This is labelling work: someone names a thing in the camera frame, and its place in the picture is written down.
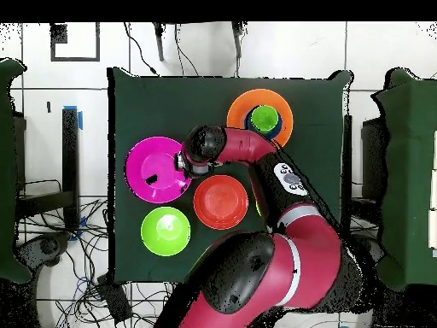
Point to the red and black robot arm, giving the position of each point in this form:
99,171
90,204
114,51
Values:
307,259

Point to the large pink plastic bowl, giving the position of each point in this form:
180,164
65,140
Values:
153,160

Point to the large orange plastic bowl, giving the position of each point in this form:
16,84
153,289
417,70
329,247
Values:
239,109

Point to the black metal stand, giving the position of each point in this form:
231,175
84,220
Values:
372,153
70,153

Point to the black tripod leg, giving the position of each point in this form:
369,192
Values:
159,44
238,41

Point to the green plastic cup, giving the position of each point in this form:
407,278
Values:
264,118

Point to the black square floor frame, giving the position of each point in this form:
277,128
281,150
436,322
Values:
58,34

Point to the black power strip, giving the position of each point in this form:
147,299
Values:
114,300

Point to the neighbouring green table cloth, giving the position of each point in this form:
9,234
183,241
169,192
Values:
6,171
409,136

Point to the red-orange plastic bowl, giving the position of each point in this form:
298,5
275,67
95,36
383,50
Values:
220,201

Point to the dark green table cloth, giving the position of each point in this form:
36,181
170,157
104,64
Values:
153,102

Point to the blue tape strip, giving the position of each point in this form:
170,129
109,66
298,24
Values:
80,121

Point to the small blue plastic bowl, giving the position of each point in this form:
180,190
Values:
278,130

